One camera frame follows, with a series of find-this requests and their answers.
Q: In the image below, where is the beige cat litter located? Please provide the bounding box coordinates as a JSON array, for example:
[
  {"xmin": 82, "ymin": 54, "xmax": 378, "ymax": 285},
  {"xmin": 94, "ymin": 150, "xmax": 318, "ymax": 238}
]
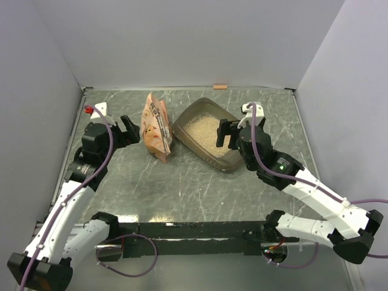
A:
[{"xmin": 184, "ymin": 116, "xmax": 230, "ymax": 158}]

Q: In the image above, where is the orange cat litter bag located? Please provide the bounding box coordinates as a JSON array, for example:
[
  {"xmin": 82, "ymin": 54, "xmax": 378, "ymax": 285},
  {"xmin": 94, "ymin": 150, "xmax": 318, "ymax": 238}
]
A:
[{"xmin": 140, "ymin": 93, "xmax": 173, "ymax": 163}]

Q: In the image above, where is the grey translucent litter box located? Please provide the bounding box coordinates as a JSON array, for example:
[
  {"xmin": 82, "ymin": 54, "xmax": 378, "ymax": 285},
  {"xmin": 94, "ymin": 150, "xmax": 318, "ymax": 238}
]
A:
[{"xmin": 172, "ymin": 98, "xmax": 243, "ymax": 172}]

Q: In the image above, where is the orange tape piece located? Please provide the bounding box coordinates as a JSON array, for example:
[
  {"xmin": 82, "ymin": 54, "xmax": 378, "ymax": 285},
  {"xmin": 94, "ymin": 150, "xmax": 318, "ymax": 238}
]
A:
[{"xmin": 213, "ymin": 85, "xmax": 228, "ymax": 90}]

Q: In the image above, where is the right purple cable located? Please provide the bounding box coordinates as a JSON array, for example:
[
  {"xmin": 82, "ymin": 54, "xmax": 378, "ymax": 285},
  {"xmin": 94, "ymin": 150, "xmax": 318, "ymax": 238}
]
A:
[{"xmin": 238, "ymin": 102, "xmax": 388, "ymax": 269}]

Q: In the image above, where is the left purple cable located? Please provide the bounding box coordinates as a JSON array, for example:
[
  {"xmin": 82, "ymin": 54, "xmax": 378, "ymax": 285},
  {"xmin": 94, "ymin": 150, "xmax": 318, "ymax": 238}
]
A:
[{"xmin": 19, "ymin": 104, "xmax": 159, "ymax": 286}]

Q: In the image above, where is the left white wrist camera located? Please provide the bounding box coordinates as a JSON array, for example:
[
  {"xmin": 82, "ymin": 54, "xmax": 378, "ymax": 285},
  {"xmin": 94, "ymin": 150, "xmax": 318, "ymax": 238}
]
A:
[{"xmin": 84, "ymin": 102, "xmax": 116, "ymax": 125}]

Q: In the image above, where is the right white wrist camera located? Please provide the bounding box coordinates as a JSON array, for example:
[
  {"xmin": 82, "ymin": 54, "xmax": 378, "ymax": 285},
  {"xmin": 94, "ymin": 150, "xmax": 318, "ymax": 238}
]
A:
[{"xmin": 238, "ymin": 102, "xmax": 265, "ymax": 128}]

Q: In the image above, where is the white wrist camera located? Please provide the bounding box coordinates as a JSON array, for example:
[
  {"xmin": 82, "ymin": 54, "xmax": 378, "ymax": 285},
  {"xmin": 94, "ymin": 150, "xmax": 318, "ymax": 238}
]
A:
[
  {"xmin": 238, "ymin": 102, "xmax": 265, "ymax": 128},
  {"xmin": 84, "ymin": 102, "xmax": 116, "ymax": 125}
]

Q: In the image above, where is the purple cable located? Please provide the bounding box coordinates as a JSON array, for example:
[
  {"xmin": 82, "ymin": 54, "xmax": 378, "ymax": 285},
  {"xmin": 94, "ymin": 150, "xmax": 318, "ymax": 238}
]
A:
[
  {"xmin": 19, "ymin": 104, "xmax": 159, "ymax": 286},
  {"xmin": 238, "ymin": 102, "xmax": 388, "ymax": 269}
]

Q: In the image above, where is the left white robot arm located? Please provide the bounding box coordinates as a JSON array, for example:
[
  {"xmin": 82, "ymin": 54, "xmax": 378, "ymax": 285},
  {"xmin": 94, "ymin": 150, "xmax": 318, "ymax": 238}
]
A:
[{"xmin": 7, "ymin": 115, "xmax": 140, "ymax": 290}]

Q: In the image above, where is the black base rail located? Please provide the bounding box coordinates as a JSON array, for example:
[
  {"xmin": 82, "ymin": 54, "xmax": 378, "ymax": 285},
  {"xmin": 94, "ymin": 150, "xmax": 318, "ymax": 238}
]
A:
[{"xmin": 121, "ymin": 221, "xmax": 301, "ymax": 258}]

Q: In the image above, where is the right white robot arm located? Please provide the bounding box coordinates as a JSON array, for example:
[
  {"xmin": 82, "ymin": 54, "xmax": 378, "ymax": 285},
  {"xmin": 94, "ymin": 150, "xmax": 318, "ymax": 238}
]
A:
[{"xmin": 216, "ymin": 119, "xmax": 384, "ymax": 264}]

